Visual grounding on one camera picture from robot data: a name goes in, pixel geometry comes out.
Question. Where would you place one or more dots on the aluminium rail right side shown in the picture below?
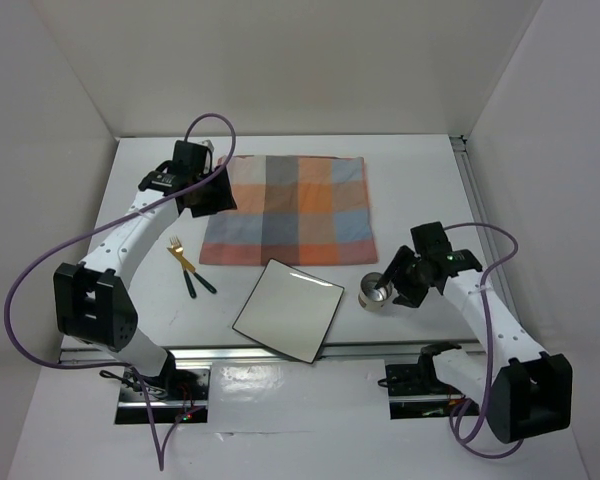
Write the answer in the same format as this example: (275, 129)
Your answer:
(485, 225)

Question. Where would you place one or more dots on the beige metal cup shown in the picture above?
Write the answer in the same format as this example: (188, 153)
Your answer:
(374, 292)

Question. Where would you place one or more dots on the square white plate black rim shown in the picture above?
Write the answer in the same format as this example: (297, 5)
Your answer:
(289, 312)

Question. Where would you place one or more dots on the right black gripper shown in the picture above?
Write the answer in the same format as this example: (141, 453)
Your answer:
(402, 257)

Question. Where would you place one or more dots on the checkered orange blue cloth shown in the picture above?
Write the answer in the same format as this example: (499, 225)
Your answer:
(299, 210)

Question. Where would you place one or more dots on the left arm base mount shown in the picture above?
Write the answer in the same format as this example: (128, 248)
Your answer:
(189, 399)

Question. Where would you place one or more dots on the gold knife green handle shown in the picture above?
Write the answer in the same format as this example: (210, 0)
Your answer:
(201, 280)

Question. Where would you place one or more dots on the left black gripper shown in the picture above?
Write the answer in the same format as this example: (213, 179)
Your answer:
(222, 199)

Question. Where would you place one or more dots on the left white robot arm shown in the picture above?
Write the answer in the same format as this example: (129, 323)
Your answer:
(92, 302)

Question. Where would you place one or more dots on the gold fork green handle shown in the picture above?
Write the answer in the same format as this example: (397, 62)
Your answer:
(177, 250)

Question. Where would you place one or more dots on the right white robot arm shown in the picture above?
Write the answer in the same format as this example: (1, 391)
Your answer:
(520, 389)

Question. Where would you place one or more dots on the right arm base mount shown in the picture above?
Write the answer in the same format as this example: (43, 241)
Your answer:
(411, 396)

